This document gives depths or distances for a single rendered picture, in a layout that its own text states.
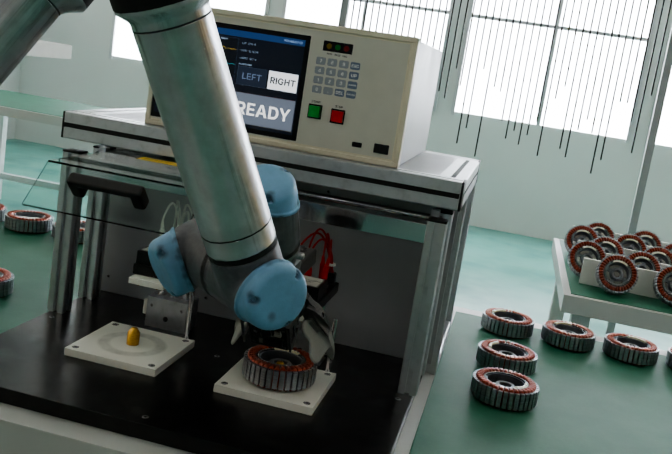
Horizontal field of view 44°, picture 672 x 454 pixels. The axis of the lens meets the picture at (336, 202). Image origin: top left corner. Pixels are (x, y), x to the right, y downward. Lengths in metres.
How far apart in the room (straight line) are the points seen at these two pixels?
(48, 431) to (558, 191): 6.73
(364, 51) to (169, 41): 0.60
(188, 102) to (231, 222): 0.13
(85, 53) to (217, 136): 7.93
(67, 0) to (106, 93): 7.74
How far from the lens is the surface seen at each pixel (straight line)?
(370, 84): 1.31
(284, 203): 0.98
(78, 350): 1.32
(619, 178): 7.64
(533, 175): 7.59
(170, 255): 0.96
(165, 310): 1.46
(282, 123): 1.34
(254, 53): 1.36
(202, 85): 0.77
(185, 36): 0.76
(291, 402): 1.21
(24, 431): 1.17
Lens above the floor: 1.26
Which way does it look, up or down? 9 degrees down
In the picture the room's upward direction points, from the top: 9 degrees clockwise
